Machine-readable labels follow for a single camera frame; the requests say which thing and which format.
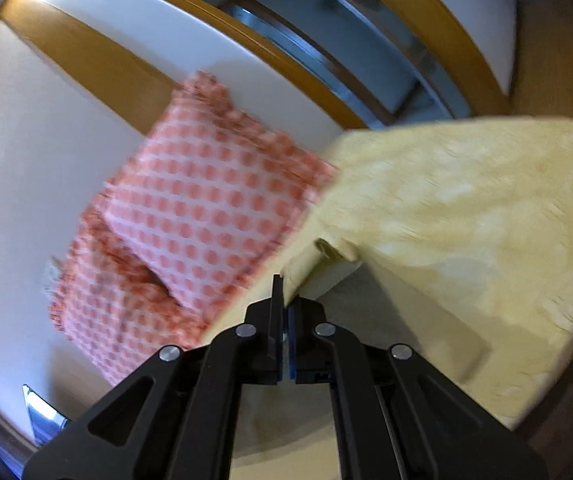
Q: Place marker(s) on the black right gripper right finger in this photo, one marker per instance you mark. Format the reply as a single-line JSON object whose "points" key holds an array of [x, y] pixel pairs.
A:
{"points": [[395, 415]]}

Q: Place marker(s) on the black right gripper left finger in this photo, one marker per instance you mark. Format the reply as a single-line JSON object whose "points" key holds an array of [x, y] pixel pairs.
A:
{"points": [[175, 416]]}

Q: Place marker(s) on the beige khaki pants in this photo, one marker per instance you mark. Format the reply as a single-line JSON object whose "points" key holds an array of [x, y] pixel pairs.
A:
{"points": [[287, 431]]}

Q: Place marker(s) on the lower pink polka dot pillow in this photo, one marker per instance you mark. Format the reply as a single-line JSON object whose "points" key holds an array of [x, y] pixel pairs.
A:
{"points": [[112, 306]]}

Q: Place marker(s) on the pink polka dot pillow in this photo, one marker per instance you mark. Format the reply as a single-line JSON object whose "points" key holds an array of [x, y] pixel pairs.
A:
{"points": [[211, 195], [112, 306]]}

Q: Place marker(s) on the upper pink polka dot pillow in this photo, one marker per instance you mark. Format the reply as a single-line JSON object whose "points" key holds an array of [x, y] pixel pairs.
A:
{"points": [[211, 195]]}

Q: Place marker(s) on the yellow floral bedsheet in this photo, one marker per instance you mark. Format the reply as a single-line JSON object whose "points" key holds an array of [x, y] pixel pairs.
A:
{"points": [[469, 227]]}

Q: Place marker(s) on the wooden door frame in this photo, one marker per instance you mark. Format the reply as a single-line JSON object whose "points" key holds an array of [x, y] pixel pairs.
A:
{"points": [[201, 37]]}

